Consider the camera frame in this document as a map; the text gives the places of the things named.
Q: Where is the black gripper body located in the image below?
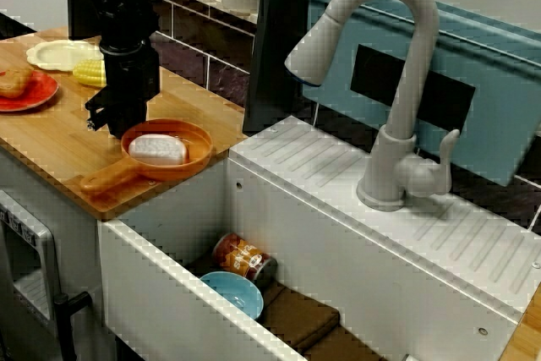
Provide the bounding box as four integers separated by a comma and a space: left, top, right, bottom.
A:
85, 37, 161, 132

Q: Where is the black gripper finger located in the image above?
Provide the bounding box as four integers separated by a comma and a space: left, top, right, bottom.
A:
107, 102, 129, 139
126, 101, 148, 132

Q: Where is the yellow toy corn cob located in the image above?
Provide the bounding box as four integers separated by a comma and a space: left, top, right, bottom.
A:
72, 58, 107, 88

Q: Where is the orange toy frying pan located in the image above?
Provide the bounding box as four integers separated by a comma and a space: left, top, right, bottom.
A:
79, 118, 214, 196

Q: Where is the light blue bowl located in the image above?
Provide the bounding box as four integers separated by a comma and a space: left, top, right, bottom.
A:
198, 271, 265, 323

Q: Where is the red plate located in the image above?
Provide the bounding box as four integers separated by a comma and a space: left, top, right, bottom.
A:
0, 69, 59, 113

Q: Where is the cream flower-shaped plate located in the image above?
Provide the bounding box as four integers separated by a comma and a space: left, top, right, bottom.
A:
25, 39, 105, 73

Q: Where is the brown toy chicken wing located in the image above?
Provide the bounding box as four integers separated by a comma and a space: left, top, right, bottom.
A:
0, 65, 34, 99

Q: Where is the white toy kitchen cabinet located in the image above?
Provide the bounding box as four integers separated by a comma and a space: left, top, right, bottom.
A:
0, 140, 123, 361

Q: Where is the dark vertical support panel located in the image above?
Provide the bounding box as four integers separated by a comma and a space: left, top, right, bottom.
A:
243, 0, 323, 134

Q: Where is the grey toy dishwasher panel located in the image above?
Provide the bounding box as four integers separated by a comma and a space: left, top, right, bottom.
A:
0, 189, 58, 324

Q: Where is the toy beans can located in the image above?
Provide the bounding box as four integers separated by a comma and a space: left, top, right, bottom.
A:
210, 232, 279, 290

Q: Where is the brown cloth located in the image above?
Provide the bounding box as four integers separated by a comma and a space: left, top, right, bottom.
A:
185, 250, 381, 361

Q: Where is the grey toy faucet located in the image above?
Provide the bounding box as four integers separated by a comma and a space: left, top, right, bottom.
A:
284, 0, 461, 213

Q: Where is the white toy sink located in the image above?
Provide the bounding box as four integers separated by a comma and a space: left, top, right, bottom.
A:
96, 115, 541, 361

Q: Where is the teal plastic bin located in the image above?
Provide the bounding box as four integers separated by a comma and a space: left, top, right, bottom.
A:
300, 0, 541, 188

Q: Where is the black cabinet handle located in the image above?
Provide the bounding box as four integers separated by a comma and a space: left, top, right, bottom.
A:
52, 291, 92, 361

